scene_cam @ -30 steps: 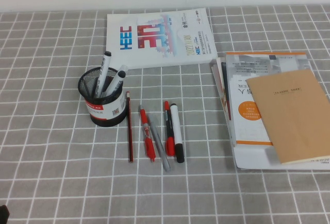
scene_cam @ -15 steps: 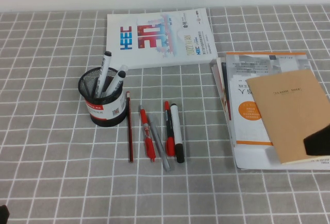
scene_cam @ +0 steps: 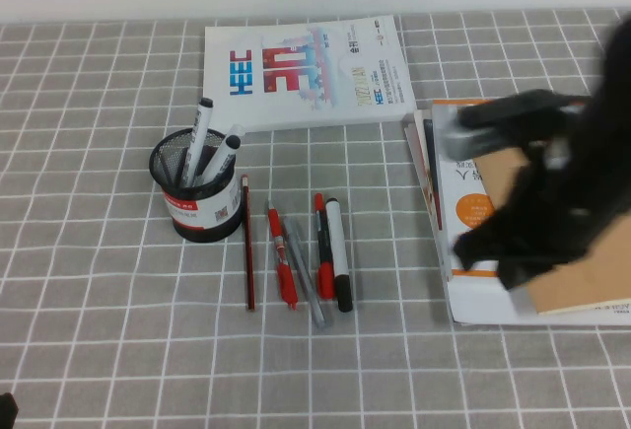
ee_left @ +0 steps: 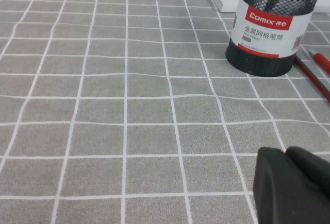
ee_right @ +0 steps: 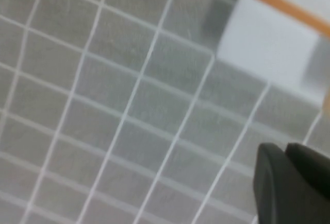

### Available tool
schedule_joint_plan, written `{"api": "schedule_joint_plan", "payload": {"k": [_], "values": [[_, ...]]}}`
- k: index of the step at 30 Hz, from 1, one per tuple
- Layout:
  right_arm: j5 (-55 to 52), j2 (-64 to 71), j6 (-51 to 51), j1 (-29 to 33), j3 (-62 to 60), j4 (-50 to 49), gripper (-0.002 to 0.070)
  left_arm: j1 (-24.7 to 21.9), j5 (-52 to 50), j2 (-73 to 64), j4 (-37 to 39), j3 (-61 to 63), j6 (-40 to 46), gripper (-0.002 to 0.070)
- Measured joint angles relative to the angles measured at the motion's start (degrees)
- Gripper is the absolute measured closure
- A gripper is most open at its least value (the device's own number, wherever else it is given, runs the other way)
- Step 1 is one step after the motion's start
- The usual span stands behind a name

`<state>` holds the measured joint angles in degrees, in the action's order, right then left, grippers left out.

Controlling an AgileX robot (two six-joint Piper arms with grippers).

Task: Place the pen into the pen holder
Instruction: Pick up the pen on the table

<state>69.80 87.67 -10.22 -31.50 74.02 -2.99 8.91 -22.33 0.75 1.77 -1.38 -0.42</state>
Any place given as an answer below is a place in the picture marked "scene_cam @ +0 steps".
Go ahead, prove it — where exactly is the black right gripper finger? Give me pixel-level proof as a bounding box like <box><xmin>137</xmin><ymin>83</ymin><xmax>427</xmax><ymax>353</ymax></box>
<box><xmin>496</xmin><ymin>249</ymin><xmax>593</xmax><ymax>293</ymax></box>
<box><xmin>452</xmin><ymin>226</ymin><xmax>512</xmax><ymax>273</ymax></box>

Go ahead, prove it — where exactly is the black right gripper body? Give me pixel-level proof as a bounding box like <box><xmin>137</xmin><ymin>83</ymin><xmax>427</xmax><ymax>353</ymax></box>
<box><xmin>492</xmin><ymin>135</ymin><xmax>617</xmax><ymax>272</ymax></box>

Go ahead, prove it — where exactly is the white marker with black cap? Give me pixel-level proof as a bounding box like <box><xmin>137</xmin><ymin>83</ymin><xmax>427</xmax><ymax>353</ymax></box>
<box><xmin>196</xmin><ymin>123</ymin><xmax>246</xmax><ymax>186</ymax></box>
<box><xmin>323</xmin><ymin>197</ymin><xmax>354</xmax><ymax>314</ymax></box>
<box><xmin>177</xmin><ymin>97</ymin><xmax>215</xmax><ymax>188</ymax></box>

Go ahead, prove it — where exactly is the grey pen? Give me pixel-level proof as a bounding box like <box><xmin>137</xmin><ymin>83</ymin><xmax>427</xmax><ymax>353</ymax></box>
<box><xmin>280</xmin><ymin>219</ymin><xmax>327</xmax><ymax>329</ymax></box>

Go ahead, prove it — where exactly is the red gel pen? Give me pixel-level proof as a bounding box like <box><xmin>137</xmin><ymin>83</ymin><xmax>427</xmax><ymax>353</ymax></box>
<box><xmin>265</xmin><ymin>200</ymin><xmax>300</xmax><ymax>312</ymax></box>

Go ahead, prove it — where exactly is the black mesh pen holder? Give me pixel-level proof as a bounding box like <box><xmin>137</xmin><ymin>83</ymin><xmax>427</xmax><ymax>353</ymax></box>
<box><xmin>148</xmin><ymin>126</ymin><xmax>244</xmax><ymax>244</ymax></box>

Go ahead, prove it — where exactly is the tan classic note notebook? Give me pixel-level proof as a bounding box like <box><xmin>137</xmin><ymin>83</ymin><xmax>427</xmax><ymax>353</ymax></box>
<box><xmin>478</xmin><ymin>146</ymin><xmax>631</xmax><ymax>317</ymax></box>

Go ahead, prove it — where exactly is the orange and white booklet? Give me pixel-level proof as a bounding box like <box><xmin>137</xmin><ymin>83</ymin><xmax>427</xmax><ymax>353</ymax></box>
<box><xmin>431</xmin><ymin>98</ymin><xmax>524</xmax><ymax>280</ymax></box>

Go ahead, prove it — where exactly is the dark covered booklet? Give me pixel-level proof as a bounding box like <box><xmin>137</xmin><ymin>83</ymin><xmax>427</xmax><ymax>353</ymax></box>
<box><xmin>422</xmin><ymin>117</ymin><xmax>439</xmax><ymax>188</ymax></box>

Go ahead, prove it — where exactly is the magazine with red edge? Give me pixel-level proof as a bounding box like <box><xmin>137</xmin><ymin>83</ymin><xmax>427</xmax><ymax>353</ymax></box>
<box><xmin>403</xmin><ymin>108</ymin><xmax>444</xmax><ymax>246</ymax></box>

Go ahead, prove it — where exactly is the red and black marker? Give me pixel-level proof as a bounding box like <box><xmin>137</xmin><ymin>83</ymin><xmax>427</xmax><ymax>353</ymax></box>
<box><xmin>313</xmin><ymin>192</ymin><xmax>337</xmax><ymax>301</ymax></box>

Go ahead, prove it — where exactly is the red and black pencil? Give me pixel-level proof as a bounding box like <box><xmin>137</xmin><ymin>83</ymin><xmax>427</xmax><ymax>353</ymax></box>
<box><xmin>240</xmin><ymin>175</ymin><xmax>257</xmax><ymax>313</ymax></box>

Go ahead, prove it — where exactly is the white HEEC book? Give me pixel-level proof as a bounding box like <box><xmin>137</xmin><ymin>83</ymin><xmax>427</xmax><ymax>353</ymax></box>
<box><xmin>201</xmin><ymin>14</ymin><xmax>415</xmax><ymax>133</ymax></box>

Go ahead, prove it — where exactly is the grey checked tablecloth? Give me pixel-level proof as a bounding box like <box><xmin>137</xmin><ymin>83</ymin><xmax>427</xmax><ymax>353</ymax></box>
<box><xmin>0</xmin><ymin>8</ymin><xmax>631</xmax><ymax>429</ymax></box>

